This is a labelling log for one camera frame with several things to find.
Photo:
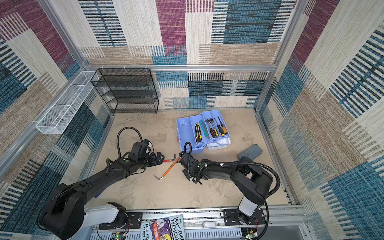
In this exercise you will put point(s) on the grey sponge block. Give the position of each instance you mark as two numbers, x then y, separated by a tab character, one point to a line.
251	152

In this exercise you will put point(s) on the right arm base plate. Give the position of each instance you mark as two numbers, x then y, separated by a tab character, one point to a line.
233	217

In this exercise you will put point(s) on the black wire mesh shelf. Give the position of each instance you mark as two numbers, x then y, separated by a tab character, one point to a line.
127	90

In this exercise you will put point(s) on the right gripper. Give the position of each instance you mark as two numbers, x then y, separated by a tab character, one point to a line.
186	173

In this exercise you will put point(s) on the white wire mesh basket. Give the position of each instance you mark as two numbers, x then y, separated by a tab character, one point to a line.
59	116

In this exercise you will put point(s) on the red handled pliers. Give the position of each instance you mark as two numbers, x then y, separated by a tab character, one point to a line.
212	131

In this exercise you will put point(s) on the yellow black utility knife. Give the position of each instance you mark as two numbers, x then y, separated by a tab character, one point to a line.
198	133

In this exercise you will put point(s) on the red hex key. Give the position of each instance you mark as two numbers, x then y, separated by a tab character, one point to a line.
171	160

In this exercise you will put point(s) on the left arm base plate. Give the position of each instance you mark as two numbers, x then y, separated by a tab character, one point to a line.
129	220

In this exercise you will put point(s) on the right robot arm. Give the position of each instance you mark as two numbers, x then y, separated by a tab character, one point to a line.
256	181

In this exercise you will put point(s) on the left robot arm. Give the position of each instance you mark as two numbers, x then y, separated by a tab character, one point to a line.
64	214

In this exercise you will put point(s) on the black yellow screwdriver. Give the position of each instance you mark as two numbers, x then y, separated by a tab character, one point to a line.
221	131

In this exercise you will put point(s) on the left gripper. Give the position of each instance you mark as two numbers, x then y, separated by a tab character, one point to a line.
159	160

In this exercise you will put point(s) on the orange hex key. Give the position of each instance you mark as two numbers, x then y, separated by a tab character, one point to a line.
168	170

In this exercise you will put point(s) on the colourful treehouse book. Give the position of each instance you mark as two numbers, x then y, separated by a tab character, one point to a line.
170	228

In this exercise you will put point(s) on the wooden handle screwdriver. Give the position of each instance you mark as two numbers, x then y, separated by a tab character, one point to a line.
223	127

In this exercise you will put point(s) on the white and blue toolbox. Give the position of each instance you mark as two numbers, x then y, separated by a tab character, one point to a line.
187	136

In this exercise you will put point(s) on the teal utility knife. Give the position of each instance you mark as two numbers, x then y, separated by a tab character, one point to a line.
205	131

